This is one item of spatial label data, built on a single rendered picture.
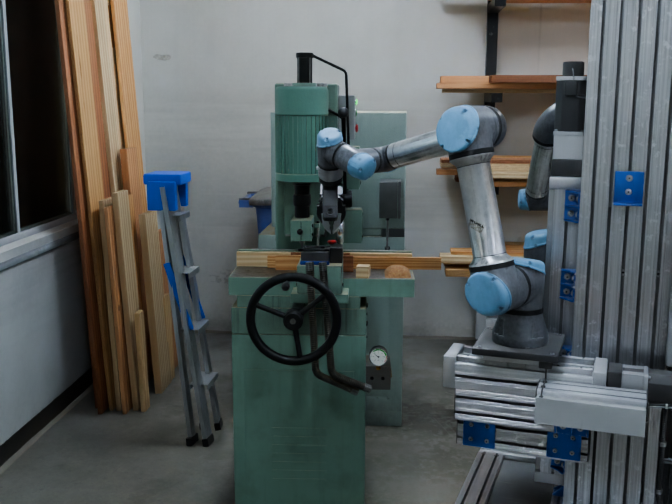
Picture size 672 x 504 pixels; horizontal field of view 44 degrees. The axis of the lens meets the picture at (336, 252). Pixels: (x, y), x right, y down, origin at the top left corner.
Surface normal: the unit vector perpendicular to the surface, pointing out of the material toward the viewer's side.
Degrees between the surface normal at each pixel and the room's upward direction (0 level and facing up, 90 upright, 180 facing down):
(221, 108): 90
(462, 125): 83
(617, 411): 90
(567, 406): 90
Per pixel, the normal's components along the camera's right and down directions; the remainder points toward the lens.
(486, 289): -0.62, 0.26
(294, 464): -0.04, 0.18
